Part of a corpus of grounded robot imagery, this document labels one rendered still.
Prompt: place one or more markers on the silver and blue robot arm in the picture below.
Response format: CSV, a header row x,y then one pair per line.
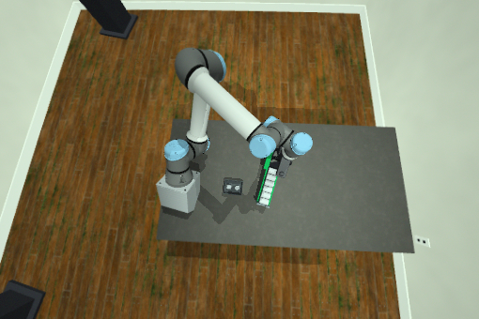
x,y
262,138

